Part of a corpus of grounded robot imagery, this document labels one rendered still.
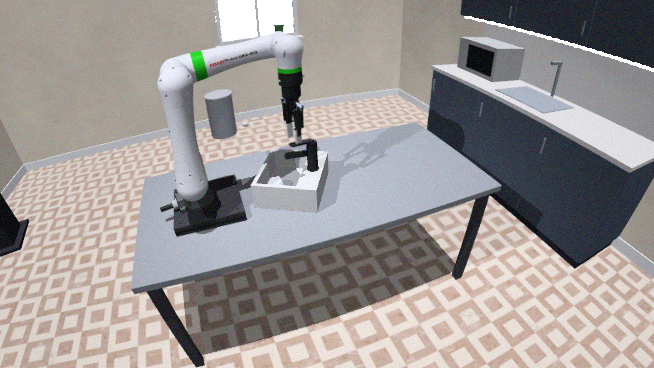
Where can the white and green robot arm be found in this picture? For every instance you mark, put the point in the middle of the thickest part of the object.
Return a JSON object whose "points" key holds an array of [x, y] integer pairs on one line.
{"points": [[176, 92]]}

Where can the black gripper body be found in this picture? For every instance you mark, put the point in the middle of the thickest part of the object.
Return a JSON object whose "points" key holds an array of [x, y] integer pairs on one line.
{"points": [[291, 94]]}

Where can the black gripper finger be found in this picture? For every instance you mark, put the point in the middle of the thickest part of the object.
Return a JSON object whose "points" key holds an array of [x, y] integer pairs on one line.
{"points": [[298, 117], [287, 115]]}

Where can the grey rectangular sink basin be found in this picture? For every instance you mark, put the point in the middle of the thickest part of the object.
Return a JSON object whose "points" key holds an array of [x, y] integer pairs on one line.
{"points": [[274, 187]]}

